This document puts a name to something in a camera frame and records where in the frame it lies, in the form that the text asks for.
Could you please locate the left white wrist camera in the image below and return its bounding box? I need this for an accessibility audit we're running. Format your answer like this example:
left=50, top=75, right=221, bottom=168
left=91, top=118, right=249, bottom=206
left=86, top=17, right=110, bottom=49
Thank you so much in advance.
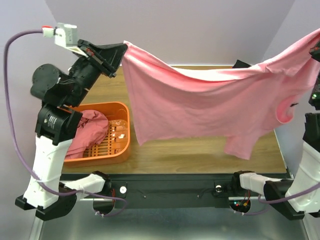
left=42, top=22, right=78, bottom=48

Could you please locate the light pink t shirt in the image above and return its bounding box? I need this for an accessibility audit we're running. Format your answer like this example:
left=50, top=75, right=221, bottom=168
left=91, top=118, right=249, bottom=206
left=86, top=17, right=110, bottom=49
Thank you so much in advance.
left=122, top=30, right=320, bottom=160

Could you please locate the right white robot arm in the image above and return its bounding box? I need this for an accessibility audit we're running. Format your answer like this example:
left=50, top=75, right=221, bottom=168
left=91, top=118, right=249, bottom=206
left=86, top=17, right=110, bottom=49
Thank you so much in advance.
left=226, top=43, right=320, bottom=220

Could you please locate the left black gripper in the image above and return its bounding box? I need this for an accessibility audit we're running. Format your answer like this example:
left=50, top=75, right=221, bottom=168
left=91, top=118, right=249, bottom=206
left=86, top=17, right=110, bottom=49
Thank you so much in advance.
left=71, top=37, right=133, bottom=104

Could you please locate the orange plastic basket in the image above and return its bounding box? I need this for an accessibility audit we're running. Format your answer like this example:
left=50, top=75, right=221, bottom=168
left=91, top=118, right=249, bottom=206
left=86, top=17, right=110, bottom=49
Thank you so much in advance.
left=64, top=101, right=131, bottom=168

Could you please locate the folded black t shirt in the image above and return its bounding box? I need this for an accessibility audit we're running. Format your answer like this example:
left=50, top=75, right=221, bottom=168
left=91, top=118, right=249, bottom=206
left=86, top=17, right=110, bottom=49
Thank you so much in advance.
left=232, top=59, right=251, bottom=69

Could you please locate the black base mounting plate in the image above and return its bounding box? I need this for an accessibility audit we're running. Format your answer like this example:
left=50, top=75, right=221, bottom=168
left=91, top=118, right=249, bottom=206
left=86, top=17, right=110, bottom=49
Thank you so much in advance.
left=59, top=172, right=276, bottom=210

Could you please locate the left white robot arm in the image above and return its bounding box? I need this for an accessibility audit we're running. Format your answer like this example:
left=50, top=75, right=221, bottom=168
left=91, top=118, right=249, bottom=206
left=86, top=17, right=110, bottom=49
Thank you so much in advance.
left=15, top=39, right=128, bottom=221

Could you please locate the dusty rose shirt in basket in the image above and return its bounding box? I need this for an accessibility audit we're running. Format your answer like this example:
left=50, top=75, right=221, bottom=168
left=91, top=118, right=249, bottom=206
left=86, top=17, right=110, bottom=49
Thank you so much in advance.
left=65, top=109, right=109, bottom=160

